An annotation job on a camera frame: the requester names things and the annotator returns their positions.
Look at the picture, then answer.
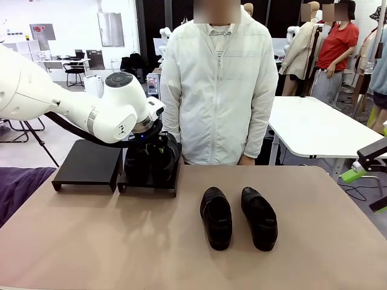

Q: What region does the large steel wall cabinet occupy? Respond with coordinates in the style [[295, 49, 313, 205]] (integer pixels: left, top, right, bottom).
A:
[[97, 11, 125, 48]]

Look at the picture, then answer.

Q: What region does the small steel wall panel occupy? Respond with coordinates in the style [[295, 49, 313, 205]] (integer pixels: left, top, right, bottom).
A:
[[86, 49, 105, 71]]

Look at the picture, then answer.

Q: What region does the person's left hand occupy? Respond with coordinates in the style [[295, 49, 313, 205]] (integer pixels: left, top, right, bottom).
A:
[[236, 153, 256, 166]]

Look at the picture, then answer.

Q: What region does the red shirt figure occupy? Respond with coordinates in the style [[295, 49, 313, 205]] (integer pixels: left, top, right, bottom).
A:
[[312, 0, 360, 107]]

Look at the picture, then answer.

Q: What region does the lit computer tower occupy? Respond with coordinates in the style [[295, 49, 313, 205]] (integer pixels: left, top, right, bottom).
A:
[[146, 75, 160, 97]]

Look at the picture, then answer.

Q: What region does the person's left forearm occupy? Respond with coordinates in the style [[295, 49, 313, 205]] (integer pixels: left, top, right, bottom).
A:
[[242, 99, 276, 160]]

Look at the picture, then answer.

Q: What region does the black office chair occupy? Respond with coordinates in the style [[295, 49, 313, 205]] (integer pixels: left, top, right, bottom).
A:
[[63, 51, 86, 88]]

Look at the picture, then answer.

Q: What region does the blue grey garment mannequin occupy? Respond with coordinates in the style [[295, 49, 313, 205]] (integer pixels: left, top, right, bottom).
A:
[[369, 45, 387, 111]]

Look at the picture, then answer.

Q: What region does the black metal shoe stand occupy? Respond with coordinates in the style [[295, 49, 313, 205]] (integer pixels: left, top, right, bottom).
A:
[[51, 139, 125, 193], [117, 140, 183, 198]]

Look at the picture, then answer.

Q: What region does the white rolling desk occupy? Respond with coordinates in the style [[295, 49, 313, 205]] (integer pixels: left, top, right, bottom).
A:
[[33, 56, 91, 75]]

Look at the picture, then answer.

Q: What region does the white drawer unit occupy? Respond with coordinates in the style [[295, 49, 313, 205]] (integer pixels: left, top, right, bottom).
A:
[[2, 40, 41, 61]]

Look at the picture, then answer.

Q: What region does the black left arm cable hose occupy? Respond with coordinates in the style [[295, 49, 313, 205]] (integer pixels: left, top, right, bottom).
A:
[[44, 111, 163, 149]]

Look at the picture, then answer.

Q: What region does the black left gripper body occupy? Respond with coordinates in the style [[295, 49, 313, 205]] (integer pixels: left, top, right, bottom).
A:
[[128, 130, 161, 149]]

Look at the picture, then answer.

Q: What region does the black leather dress shoe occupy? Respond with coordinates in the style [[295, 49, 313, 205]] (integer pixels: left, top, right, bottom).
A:
[[151, 132, 180, 187], [124, 144, 154, 185]]

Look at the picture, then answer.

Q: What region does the person torso white jacket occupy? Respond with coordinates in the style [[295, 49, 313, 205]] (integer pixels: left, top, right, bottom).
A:
[[159, 4, 279, 166]]

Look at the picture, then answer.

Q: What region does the beige coat mannequin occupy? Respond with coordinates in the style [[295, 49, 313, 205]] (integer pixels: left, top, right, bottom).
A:
[[278, 1, 322, 97]]

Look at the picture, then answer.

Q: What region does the white air purifier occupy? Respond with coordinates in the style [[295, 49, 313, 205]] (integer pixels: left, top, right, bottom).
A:
[[83, 75, 106, 99]]

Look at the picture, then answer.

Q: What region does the person's right forearm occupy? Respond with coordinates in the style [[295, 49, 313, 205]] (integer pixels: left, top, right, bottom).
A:
[[159, 96, 183, 149]]

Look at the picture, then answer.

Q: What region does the dark patterned hat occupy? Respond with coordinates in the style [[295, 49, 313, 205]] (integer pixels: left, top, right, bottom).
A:
[[368, 5, 387, 21]]

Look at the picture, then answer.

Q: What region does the white table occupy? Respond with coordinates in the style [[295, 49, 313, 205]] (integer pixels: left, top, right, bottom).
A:
[[266, 95, 387, 197]]

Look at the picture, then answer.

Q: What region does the black tripod leg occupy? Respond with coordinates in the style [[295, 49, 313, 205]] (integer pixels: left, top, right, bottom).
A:
[[22, 119, 60, 169]]

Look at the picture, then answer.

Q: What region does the steel fire cabinet red sign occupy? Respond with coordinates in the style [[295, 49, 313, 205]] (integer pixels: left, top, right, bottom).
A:
[[29, 24, 57, 51]]

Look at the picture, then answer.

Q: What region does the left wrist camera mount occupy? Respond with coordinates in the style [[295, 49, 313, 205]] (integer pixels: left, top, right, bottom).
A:
[[156, 130, 171, 147]]

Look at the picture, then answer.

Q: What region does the white clothes rack pole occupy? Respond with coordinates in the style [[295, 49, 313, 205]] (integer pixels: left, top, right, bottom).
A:
[[372, 0, 383, 75]]

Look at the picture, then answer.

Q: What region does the black bags pile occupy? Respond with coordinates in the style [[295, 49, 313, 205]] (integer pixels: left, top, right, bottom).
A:
[[120, 52, 146, 80]]

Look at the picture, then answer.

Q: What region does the black leather loafer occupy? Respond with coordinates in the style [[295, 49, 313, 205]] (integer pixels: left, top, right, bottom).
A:
[[240, 186, 279, 252], [200, 186, 233, 251]]

